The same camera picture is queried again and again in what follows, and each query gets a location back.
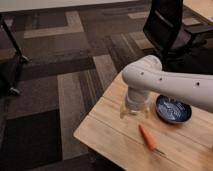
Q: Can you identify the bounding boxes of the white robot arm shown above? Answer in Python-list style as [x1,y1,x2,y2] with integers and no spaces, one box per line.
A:
[121,55,213,113]

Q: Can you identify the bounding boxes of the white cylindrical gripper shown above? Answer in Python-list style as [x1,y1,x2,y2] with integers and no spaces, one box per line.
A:
[120,87,150,119]

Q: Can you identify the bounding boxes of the black office chair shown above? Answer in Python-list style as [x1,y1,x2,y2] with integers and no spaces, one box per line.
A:
[143,0,213,69]

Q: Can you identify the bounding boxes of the dark blue patterned bowl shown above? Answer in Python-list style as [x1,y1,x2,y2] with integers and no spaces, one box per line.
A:
[156,95,192,124]

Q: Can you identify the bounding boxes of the light wooden desk corner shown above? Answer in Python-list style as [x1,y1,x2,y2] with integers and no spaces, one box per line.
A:
[183,0,213,24]

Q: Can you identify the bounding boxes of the black chair base left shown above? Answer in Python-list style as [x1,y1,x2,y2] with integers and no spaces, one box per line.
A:
[0,13,29,96]

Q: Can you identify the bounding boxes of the orange toy carrot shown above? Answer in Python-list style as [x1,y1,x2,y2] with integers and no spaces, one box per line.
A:
[138,125,164,155]

